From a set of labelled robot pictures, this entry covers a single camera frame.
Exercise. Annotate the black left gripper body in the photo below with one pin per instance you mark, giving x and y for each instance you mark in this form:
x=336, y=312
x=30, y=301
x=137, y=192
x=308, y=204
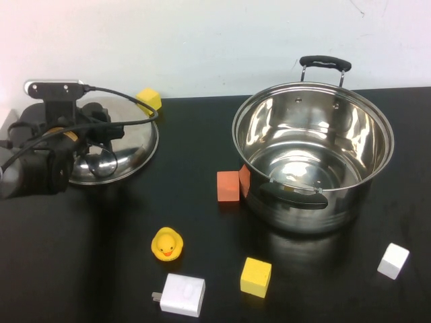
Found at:
x=65, y=141

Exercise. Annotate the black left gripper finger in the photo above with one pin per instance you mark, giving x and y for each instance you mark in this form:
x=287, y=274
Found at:
x=96, y=112
x=106, y=134

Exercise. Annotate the steel lid with black knob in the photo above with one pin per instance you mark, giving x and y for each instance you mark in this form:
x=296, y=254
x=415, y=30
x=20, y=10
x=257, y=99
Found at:
x=136, y=148

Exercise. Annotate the yellow foam cube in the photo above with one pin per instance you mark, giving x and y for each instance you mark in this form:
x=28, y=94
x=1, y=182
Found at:
x=150, y=97
x=255, y=277

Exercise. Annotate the yellow rubber duck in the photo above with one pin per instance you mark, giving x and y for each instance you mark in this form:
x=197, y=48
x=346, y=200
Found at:
x=166, y=245

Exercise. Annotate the orange foam cube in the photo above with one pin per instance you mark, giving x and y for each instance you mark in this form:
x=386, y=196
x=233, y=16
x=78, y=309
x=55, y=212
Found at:
x=228, y=186

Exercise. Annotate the white foam cube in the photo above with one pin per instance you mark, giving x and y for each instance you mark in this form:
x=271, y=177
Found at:
x=392, y=261

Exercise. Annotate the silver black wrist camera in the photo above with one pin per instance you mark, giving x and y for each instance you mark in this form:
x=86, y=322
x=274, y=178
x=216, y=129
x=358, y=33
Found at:
x=54, y=88

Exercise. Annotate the white usb wall charger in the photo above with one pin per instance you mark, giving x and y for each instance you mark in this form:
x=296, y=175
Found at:
x=184, y=295

